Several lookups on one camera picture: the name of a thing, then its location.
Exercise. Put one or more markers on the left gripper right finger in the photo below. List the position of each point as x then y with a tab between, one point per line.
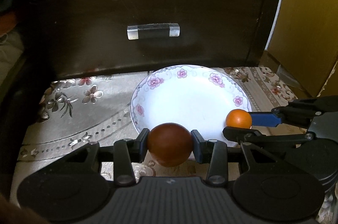
215	153

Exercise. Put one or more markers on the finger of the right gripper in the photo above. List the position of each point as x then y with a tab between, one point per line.
298	113
256	137

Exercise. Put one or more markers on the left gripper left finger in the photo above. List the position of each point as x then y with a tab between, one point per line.
125	152

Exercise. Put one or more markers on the large orange tangerine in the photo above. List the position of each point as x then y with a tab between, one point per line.
239	118

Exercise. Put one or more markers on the dark red round tomato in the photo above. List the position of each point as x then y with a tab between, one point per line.
169	144

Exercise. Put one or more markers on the white floral ceramic plate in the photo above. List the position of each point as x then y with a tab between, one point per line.
195	97

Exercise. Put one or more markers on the beige floral table cloth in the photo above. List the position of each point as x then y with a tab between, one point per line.
65	166

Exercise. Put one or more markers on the yellow wooden cabinet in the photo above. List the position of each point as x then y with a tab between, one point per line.
304	42

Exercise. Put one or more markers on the dark brown wooden nightstand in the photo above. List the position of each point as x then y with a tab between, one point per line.
72	38

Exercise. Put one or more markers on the silver black drawer handle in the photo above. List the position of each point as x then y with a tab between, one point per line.
155	30

